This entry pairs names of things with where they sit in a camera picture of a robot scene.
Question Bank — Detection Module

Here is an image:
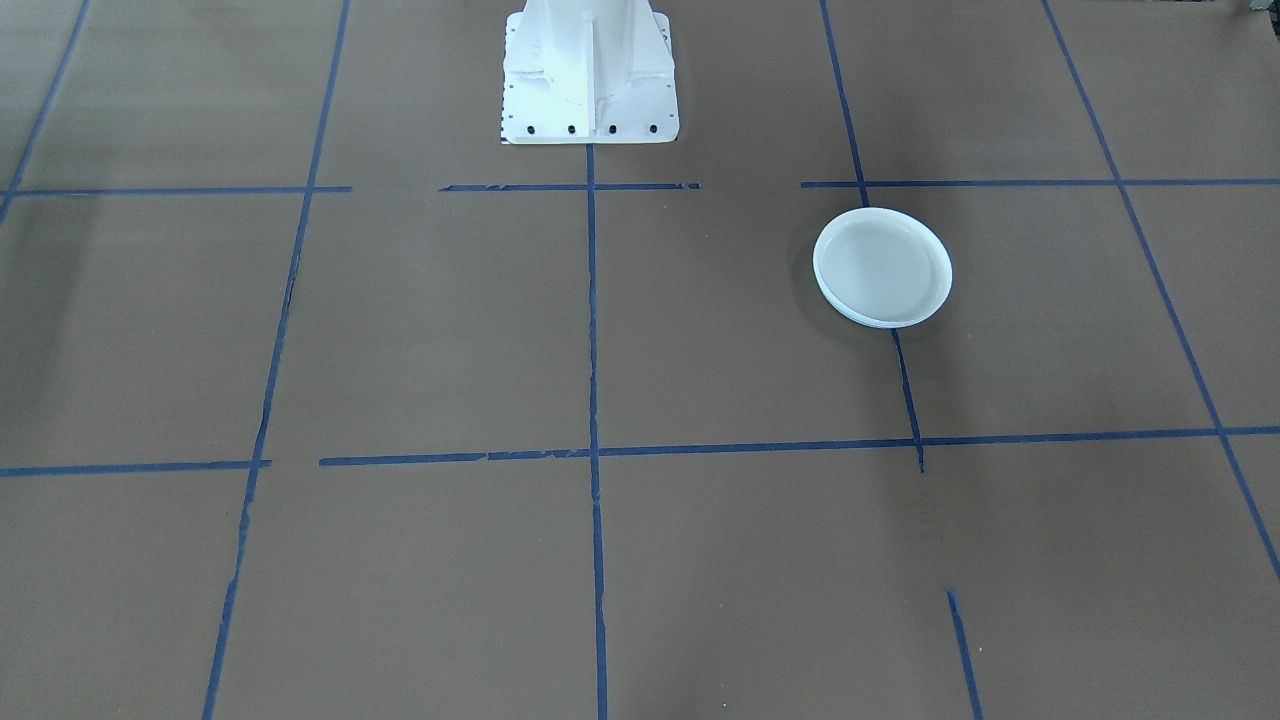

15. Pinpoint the white plate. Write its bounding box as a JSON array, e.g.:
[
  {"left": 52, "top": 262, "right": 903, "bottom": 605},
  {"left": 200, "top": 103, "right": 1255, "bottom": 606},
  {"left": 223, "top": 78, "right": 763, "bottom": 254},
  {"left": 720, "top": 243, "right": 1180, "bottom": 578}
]
[{"left": 812, "top": 207, "right": 954, "bottom": 324}]

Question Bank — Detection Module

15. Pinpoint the blue smooth plate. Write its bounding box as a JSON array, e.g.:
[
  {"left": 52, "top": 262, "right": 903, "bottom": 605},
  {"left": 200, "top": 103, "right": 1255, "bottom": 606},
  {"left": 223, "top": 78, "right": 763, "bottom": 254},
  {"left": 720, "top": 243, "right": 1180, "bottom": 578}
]
[{"left": 818, "top": 272, "right": 949, "bottom": 331}]

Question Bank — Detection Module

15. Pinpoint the white pedestal with base plate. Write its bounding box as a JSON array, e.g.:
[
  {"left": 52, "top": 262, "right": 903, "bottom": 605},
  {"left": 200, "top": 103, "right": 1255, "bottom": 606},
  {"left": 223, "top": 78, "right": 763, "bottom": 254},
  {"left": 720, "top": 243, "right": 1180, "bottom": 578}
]
[{"left": 499, "top": 0, "right": 682, "bottom": 146}]

